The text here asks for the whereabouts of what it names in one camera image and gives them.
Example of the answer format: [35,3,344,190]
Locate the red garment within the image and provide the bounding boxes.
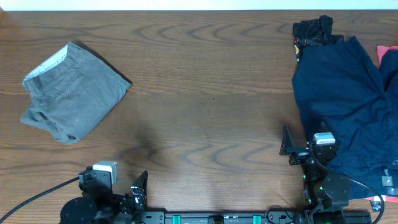
[363,46,397,202]

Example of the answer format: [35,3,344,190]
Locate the black patterned garment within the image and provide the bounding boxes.
[293,15,344,62]

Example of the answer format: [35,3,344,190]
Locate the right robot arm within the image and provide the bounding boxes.
[279,126,350,224]

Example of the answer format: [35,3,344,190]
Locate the grey shorts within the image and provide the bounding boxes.
[21,42,131,144]

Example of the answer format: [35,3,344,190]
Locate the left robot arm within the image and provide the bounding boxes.
[60,161,149,224]

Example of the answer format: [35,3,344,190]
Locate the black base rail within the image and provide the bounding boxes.
[136,209,373,224]

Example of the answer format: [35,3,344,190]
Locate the navy blue garment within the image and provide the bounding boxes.
[292,37,397,197]

